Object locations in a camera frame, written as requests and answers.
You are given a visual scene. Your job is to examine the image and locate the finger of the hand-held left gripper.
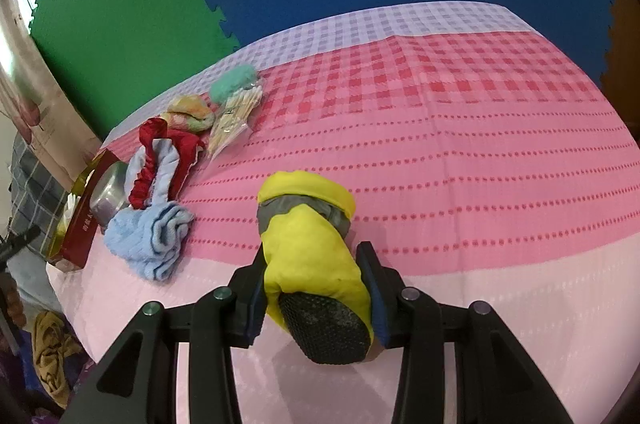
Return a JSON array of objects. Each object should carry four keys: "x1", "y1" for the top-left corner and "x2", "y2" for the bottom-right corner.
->
[{"x1": 0, "y1": 224, "x2": 42, "y2": 262}]

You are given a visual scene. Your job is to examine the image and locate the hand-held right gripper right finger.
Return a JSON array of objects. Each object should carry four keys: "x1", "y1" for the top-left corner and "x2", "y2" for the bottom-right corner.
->
[{"x1": 355, "y1": 241, "x2": 576, "y2": 424}]

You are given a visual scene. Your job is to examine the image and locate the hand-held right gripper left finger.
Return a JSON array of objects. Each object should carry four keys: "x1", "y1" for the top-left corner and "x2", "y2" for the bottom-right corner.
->
[{"x1": 60, "y1": 249, "x2": 271, "y2": 424}]

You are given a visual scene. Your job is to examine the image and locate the red tin box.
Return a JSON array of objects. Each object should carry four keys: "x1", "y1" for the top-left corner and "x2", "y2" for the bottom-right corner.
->
[{"x1": 46, "y1": 149, "x2": 133, "y2": 274}]

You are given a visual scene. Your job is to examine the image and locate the yellow bootie with black sole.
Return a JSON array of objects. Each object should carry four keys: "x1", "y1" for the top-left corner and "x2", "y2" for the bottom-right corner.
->
[{"x1": 256, "y1": 171, "x2": 376, "y2": 365}]

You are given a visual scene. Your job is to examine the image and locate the round silver metal lid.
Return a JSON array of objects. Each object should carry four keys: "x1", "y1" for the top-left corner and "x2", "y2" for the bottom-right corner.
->
[{"x1": 90, "y1": 161, "x2": 132, "y2": 229}]

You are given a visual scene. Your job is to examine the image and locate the blue towel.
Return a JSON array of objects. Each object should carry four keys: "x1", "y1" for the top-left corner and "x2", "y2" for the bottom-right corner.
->
[{"x1": 104, "y1": 200, "x2": 195, "y2": 283}]

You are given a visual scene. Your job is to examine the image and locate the light blue cloth red trim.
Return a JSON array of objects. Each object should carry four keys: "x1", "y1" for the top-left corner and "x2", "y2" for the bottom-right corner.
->
[{"x1": 125, "y1": 117, "x2": 207, "y2": 210}]

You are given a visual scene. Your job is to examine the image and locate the clear bag of wooden sticks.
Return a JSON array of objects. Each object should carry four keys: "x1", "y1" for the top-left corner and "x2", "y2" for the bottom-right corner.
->
[{"x1": 207, "y1": 77, "x2": 263, "y2": 162}]

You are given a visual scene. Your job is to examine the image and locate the yellow pink striped washcloth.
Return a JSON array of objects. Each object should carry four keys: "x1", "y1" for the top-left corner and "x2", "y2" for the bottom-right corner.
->
[{"x1": 166, "y1": 94, "x2": 216, "y2": 135}]

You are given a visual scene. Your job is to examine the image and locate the teal fluffy scrunchie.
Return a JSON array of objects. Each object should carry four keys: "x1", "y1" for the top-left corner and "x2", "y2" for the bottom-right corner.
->
[{"x1": 209, "y1": 65, "x2": 258, "y2": 105}]

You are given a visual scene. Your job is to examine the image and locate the pale grey cloth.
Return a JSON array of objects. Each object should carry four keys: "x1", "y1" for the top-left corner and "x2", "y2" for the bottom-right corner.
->
[{"x1": 10, "y1": 251, "x2": 63, "y2": 317}]

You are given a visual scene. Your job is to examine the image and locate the grey plaid cloth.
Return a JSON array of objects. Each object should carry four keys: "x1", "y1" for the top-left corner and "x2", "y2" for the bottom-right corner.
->
[{"x1": 10, "y1": 131, "x2": 68, "y2": 250}]

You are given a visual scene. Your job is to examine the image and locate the mustard cloth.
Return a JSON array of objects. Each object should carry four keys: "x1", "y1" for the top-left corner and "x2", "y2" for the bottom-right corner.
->
[{"x1": 32, "y1": 310, "x2": 83, "y2": 410}]

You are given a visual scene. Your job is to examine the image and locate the beige floral curtain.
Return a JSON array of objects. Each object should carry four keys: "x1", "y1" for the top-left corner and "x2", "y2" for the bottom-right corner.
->
[{"x1": 0, "y1": 0, "x2": 103, "y2": 190}]

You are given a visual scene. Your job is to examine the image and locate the pink checked tablecloth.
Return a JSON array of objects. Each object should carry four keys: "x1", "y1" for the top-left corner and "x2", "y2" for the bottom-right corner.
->
[{"x1": 46, "y1": 2, "x2": 636, "y2": 424}]

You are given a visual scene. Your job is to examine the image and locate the green foam mat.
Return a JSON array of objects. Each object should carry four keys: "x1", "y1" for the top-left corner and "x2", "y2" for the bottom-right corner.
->
[{"x1": 30, "y1": 0, "x2": 243, "y2": 147}]

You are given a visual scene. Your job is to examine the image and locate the orange foam mat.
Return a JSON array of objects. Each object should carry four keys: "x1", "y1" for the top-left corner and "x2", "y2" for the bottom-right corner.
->
[{"x1": 600, "y1": 0, "x2": 640, "y2": 130}]

